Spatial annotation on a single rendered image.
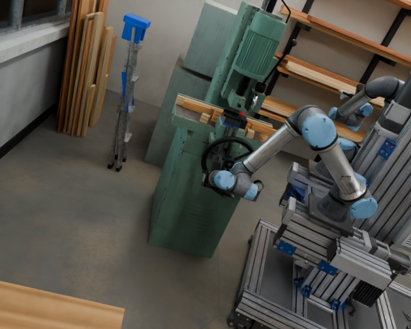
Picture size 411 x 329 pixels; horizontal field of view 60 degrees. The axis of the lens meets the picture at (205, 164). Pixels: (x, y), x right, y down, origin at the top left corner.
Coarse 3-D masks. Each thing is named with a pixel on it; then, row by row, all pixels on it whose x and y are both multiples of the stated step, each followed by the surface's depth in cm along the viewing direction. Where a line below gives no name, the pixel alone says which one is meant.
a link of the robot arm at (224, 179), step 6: (216, 174) 149; (222, 174) 145; (228, 174) 146; (216, 180) 147; (222, 180) 145; (228, 180) 146; (234, 180) 149; (216, 186) 152; (222, 186) 145; (228, 186) 146
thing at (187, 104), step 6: (186, 102) 202; (192, 102) 204; (192, 108) 204; (198, 108) 204; (204, 108) 205; (210, 108) 206; (252, 126) 212; (258, 126) 212; (264, 126) 214; (264, 132) 214; (270, 132) 214
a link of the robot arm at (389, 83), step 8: (376, 80) 193; (384, 80) 190; (392, 80) 189; (368, 88) 196; (376, 88) 192; (384, 88) 190; (392, 88) 189; (360, 96) 204; (368, 96) 198; (376, 96) 196; (384, 96) 193; (344, 104) 218; (352, 104) 211; (360, 104) 208; (336, 112) 225; (344, 112) 220; (336, 120) 230; (344, 120) 228
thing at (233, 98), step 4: (232, 92) 205; (228, 96) 212; (232, 96) 202; (236, 96) 199; (240, 96) 202; (228, 100) 209; (232, 100) 200; (236, 100) 199; (240, 100) 199; (244, 100) 199; (232, 104) 200; (236, 104) 200; (236, 108) 202; (240, 108) 202
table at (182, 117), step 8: (176, 104) 203; (176, 112) 193; (184, 112) 197; (192, 112) 202; (176, 120) 191; (184, 120) 191; (192, 120) 192; (184, 128) 193; (192, 128) 193; (200, 128) 194; (208, 128) 194; (208, 136) 194; (256, 136) 205; (240, 144) 194; (256, 144) 200; (240, 152) 192
